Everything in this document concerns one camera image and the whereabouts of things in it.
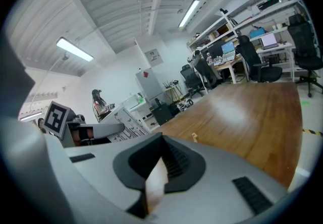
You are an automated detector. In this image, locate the black monitor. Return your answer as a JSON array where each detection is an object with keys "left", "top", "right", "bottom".
[{"left": 205, "top": 40, "right": 226, "bottom": 60}]

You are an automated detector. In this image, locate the white shelving unit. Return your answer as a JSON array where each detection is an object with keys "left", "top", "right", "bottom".
[{"left": 186, "top": 0, "right": 317, "bottom": 53}]

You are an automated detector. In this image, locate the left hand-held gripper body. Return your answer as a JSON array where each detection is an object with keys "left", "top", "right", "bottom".
[{"left": 43, "top": 101, "right": 95, "bottom": 147}]

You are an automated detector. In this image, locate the black cabinet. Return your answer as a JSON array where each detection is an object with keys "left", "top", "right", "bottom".
[{"left": 149, "top": 103, "right": 175, "bottom": 126}]

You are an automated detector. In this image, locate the grey wall panel box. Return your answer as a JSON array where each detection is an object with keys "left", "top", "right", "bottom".
[{"left": 144, "top": 48, "right": 165, "bottom": 68}]

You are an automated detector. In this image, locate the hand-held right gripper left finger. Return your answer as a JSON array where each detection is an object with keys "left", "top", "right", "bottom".
[{"left": 65, "top": 132, "right": 165, "bottom": 224}]

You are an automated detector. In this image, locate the white standing desk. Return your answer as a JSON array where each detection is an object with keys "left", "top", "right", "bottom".
[{"left": 126, "top": 101, "right": 155, "bottom": 128}]

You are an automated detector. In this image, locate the person's white shirt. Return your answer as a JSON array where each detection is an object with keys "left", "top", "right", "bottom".
[{"left": 0, "top": 33, "right": 36, "bottom": 119}]

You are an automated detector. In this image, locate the laptop with blue screen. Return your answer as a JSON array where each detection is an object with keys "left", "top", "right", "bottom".
[{"left": 221, "top": 40, "right": 237, "bottom": 62}]

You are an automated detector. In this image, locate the black office chair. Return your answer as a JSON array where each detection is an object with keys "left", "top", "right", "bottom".
[
  {"left": 287, "top": 13, "right": 323, "bottom": 98},
  {"left": 235, "top": 34, "right": 284, "bottom": 84},
  {"left": 180, "top": 64, "right": 204, "bottom": 99},
  {"left": 193, "top": 58, "right": 223, "bottom": 90}
]

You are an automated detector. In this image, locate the teal box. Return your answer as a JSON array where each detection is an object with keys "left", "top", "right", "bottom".
[{"left": 249, "top": 28, "right": 267, "bottom": 40}]

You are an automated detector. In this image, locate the laptop with pale screen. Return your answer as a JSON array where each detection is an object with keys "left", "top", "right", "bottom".
[{"left": 259, "top": 32, "right": 280, "bottom": 51}]

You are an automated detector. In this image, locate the white box appliance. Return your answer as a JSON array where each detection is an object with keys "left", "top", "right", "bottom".
[{"left": 125, "top": 95, "right": 142, "bottom": 110}]

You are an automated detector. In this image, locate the white ceiling tube light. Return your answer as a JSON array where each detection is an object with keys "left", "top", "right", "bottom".
[
  {"left": 19, "top": 110, "right": 44, "bottom": 122},
  {"left": 178, "top": 0, "right": 201, "bottom": 29},
  {"left": 56, "top": 36, "right": 94, "bottom": 63}
]

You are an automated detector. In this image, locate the grey refrigerator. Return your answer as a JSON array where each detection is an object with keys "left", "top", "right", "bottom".
[{"left": 135, "top": 67, "right": 167, "bottom": 104}]

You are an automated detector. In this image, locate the white black headset gear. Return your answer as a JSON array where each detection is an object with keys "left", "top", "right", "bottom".
[{"left": 176, "top": 97, "right": 194, "bottom": 113}]

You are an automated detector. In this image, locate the round wooden side table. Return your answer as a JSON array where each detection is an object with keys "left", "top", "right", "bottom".
[{"left": 165, "top": 82, "right": 184, "bottom": 104}]

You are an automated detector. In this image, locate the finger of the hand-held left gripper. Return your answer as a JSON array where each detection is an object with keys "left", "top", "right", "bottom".
[{"left": 93, "top": 123, "right": 126, "bottom": 140}]

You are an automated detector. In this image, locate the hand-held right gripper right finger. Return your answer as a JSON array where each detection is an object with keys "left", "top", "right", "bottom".
[{"left": 148, "top": 135, "right": 289, "bottom": 224}]

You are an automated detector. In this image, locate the light wooden desk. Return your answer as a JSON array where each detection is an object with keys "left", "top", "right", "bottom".
[{"left": 212, "top": 54, "right": 244, "bottom": 85}]

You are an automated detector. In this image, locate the person's left hand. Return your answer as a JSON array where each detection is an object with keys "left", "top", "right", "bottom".
[{"left": 75, "top": 128, "right": 95, "bottom": 143}]

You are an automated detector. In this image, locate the black device with green light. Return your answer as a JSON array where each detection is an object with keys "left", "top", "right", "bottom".
[{"left": 256, "top": 0, "right": 282, "bottom": 12}]

